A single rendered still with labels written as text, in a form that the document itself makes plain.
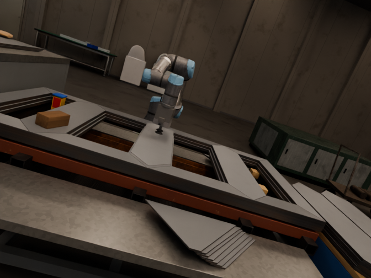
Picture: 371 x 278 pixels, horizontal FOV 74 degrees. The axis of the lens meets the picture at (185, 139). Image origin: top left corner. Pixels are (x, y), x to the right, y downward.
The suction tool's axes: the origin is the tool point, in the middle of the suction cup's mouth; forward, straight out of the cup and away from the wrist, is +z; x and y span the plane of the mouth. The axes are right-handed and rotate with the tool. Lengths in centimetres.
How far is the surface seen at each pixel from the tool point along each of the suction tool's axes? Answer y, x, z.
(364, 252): 95, -35, 5
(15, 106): -65, -23, 7
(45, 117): -36, -40, -1
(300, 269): 72, -45, 15
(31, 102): -68, -9, 7
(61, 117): -34.2, -33.8, -0.6
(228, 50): -26, 1009, -173
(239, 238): 49, -44, 14
